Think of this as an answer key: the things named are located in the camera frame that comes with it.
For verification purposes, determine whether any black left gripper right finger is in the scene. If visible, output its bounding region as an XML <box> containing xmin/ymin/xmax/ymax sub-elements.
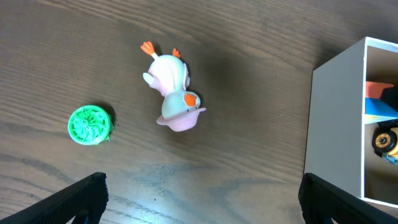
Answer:
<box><xmin>298</xmin><ymin>173</ymin><xmax>397</xmax><ymax>224</ymax></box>

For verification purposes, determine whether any yellow grey toy truck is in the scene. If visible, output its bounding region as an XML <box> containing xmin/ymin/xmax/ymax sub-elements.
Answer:
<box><xmin>371</xmin><ymin>126</ymin><xmax>397</xmax><ymax>166</ymax></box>

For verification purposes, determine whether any colourful puzzle cube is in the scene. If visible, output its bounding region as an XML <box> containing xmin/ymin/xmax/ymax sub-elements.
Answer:
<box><xmin>364</xmin><ymin>81</ymin><xmax>397</xmax><ymax>124</ymax></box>

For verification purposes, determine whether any green round fan toy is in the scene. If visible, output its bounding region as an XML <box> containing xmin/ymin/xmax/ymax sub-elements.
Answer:
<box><xmin>67</xmin><ymin>105</ymin><xmax>114</xmax><ymax>146</ymax></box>

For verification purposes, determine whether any white pink duck toy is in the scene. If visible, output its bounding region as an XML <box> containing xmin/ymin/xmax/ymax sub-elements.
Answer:
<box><xmin>141</xmin><ymin>41</ymin><xmax>206</xmax><ymax>132</ymax></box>

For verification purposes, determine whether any white cardboard box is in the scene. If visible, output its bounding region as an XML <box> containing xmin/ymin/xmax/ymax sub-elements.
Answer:
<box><xmin>304</xmin><ymin>37</ymin><xmax>397</xmax><ymax>207</ymax></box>

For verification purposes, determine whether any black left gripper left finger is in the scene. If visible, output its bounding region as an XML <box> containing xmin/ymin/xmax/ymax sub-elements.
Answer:
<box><xmin>1</xmin><ymin>172</ymin><xmax>109</xmax><ymax>224</ymax></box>

